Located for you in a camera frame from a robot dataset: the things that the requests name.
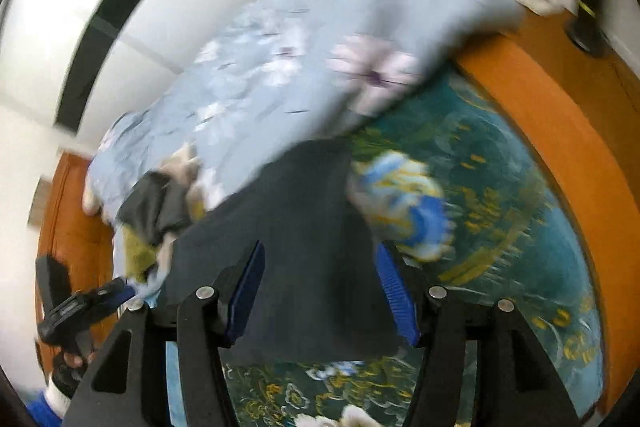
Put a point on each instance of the olive green knit sweater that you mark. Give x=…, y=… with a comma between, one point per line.
x=140, y=257

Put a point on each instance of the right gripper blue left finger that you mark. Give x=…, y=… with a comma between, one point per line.
x=212, y=318

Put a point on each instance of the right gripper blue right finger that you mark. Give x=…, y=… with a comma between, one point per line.
x=429, y=319

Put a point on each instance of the blue floral bed sheet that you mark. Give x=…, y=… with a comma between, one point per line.
x=400, y=202

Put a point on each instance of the orange wooden bed frame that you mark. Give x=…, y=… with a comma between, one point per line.
x=565, y=106

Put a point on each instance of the person's left hand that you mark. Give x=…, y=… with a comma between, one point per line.
x=68, y=369

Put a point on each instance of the dark navy garment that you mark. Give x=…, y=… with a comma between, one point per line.
x=320, y=298

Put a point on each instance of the beige garment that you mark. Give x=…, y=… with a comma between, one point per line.
x=184, y=166

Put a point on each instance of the grey floral quilt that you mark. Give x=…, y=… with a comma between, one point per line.
x=282, y=72

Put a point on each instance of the dark grey garment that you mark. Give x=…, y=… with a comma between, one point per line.
x=155, y=206

